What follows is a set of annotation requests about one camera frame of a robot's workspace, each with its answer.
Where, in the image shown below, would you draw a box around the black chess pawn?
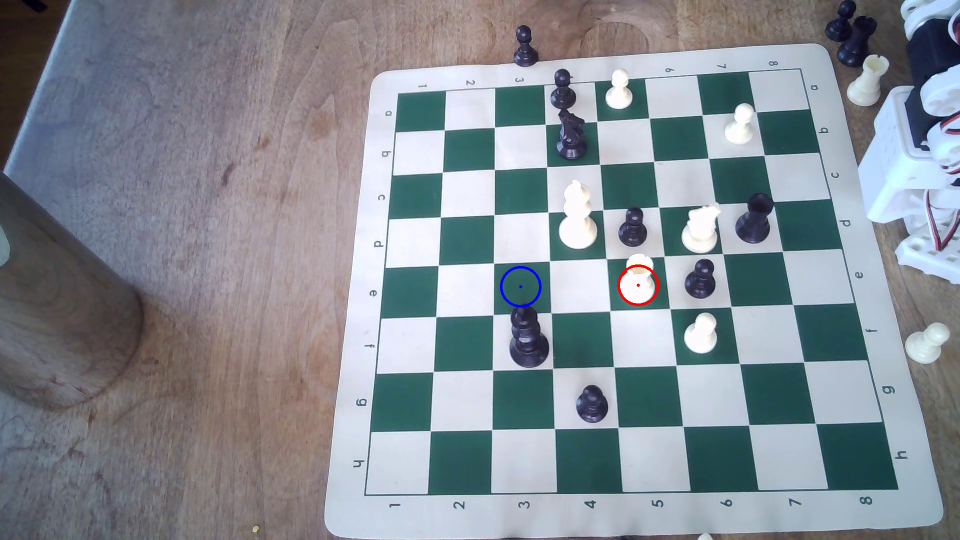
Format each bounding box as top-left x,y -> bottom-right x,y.
825,0 -> 858,43
576,384 -> 609,423
618,207 -> 648,248
513,24 -> 540,67
549,69 -> 578,111
684,258 -> 717,300

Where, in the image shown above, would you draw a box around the black chess knight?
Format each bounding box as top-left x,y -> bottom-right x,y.
556,109 -> 588,161

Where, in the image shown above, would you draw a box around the tall white chess bishop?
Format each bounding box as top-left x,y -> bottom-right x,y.
559,180 -> 599,251

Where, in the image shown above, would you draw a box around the red white black base wires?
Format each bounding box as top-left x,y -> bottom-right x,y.
926,112 -> 960,255

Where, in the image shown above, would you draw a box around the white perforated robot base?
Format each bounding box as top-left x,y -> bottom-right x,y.
894,221 -> 960,285

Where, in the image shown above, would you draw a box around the black chess bishop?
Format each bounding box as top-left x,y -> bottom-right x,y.
735,192 -> 775,245

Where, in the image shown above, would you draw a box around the white chess pawn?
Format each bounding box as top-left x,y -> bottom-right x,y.
724,103 -> 756,146
618,253 -> 659,307
605,69 -> 633,111
684,312 -> 719,355
155,322 -> 951,366

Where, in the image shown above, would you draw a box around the white chess knight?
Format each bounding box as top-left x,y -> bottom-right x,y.
681,204 -> 723,255

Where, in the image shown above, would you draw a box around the white chess rook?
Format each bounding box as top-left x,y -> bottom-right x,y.
846,54 -> 891,107

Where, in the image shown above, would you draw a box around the brown wooden cylinder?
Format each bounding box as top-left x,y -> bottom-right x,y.
0,172 -> 145,412

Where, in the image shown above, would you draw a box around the black chess rook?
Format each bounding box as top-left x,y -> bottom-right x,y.
837,16 -> 879,69

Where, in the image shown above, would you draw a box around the tall black chess queen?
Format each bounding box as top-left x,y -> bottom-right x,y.
509,306 -> 551,369

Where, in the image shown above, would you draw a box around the green and cream chess mat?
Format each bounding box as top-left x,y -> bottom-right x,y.
324,42 -> 945,540

